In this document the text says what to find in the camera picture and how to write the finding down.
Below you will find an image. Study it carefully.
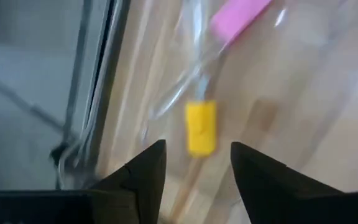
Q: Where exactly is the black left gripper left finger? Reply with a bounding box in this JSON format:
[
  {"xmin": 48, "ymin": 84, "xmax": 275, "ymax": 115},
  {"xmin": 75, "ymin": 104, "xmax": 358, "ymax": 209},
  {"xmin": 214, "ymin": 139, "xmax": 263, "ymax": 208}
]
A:
[{"xmin": 91, "ymin": 139, "xmax": 168, "ymax": 224}]

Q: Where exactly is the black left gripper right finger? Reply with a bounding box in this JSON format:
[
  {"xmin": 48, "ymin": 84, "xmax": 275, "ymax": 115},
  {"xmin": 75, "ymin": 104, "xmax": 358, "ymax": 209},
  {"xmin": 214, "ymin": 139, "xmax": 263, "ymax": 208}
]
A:
[{"xmin": 230, "ymin": 141, "xmax": 344, "ymax": 224}]

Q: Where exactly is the yellow mini silicone spatula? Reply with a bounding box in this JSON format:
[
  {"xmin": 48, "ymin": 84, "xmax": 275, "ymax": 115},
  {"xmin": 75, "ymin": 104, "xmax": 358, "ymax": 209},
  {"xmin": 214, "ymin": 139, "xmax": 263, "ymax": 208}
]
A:
[{"xmin": 183, "ymin": 55, "xmax": 219, "ymax": 159}]

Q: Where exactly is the upper clear plastic container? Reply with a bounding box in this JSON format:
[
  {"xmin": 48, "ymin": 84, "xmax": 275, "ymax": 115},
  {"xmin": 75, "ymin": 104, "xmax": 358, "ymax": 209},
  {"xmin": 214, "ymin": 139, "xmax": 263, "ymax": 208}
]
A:
[{"xmin": 126, "ymin": 0, "xmax": 358, "ymax": 224}]

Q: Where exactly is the black aluminium table frame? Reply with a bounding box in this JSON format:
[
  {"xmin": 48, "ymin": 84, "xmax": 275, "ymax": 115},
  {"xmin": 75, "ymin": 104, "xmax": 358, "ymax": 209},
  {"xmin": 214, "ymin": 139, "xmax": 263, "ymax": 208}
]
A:
[{"xmin": 63, "ymin": 0, "xmax": 132, "ymax": 191}]

